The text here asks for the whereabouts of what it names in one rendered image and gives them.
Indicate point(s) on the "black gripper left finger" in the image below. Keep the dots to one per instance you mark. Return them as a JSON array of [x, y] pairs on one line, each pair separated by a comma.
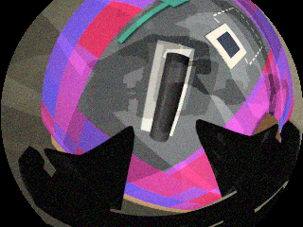
[[103, 169]]

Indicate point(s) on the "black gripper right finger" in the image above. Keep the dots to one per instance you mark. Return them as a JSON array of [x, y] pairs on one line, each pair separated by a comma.
[[231, 153]]

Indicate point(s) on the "cream square tile with dark blue centre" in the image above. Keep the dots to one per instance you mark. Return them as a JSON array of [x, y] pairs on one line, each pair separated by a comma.
[[227, 44]]

